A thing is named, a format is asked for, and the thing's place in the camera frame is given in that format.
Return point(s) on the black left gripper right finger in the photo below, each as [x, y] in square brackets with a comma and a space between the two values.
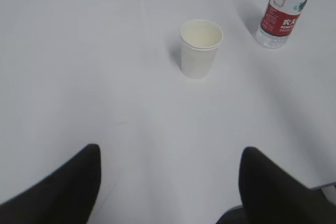
[270, 195]

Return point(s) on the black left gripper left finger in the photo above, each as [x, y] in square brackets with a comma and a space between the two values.
[67, 195]

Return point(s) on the white paper cup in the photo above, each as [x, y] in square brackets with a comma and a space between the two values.
[200, 42]

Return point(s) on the clear red-label water bottle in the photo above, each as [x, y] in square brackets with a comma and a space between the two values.
[277, 24]

